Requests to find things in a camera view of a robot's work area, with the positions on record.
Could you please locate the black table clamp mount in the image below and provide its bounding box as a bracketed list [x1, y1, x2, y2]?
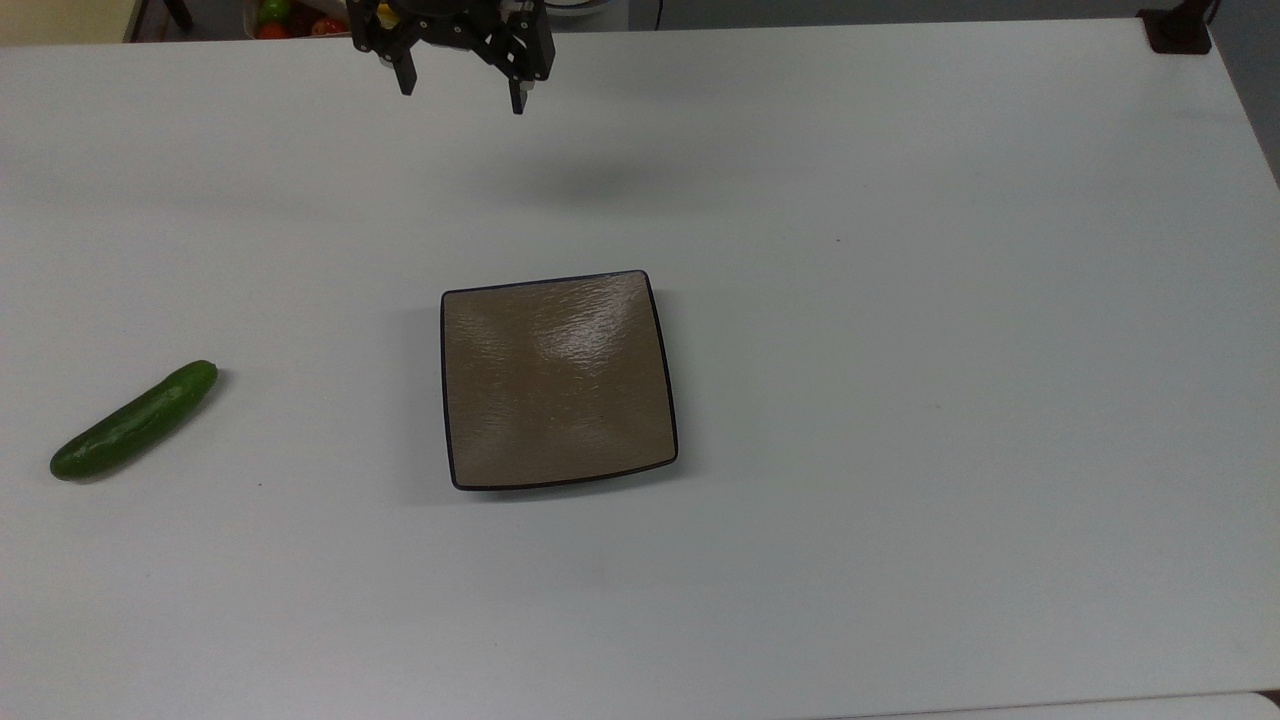
[1137, 0, 1223, 55]

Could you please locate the light wooden furniture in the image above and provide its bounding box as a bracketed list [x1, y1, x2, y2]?
[0, 0, 149, 47]

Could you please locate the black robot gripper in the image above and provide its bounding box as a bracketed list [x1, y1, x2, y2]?
[346, 0, 557, 115]

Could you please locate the box of toy fruits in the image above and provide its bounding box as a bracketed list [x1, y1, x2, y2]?
[242, 0, 353, 41]

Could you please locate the square brown ceramic plate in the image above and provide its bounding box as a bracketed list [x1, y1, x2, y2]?
[439, 269, 680, 492]

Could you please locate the green cucumber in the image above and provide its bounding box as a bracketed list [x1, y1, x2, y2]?
[49, 360, 220, 483]

